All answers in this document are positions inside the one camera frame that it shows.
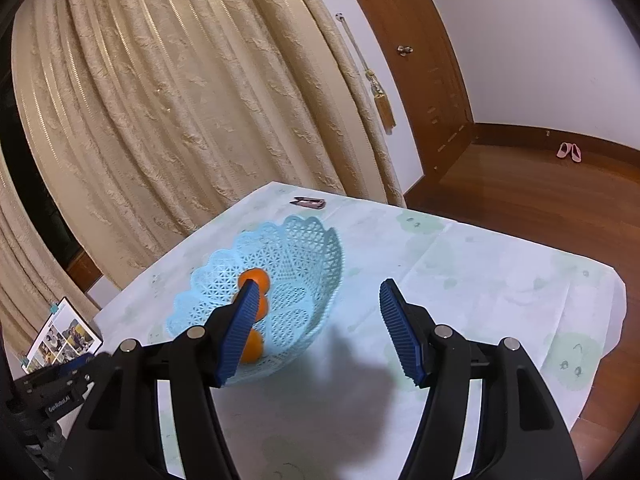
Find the brown wooden door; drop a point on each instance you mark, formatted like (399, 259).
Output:
(415, 85)

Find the pale printed tablecloth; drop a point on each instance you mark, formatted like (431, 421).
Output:
(475, 285)

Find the light blue plastic lattice basket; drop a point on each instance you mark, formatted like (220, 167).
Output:
(295, 260)

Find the orange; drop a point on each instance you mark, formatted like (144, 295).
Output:
(252, 347)
(262, 307)
(258, 280)

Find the pink slipper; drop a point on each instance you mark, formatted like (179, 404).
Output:
(576, 153)
(564, 150)

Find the photo collage card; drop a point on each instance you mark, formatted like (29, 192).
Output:
(60, 335)

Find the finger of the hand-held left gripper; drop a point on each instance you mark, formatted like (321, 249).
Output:
(77, 364)

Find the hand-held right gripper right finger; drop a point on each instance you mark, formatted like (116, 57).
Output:
(400, 330)

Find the metal door knob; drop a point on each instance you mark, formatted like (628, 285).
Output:
(404, 50)

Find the small dark clip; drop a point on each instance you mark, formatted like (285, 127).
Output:
(308, 203)

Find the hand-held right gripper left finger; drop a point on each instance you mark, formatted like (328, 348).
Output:
(240, 330)

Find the beige textured curtain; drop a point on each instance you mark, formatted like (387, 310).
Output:
(35, 260)
(175, 100)

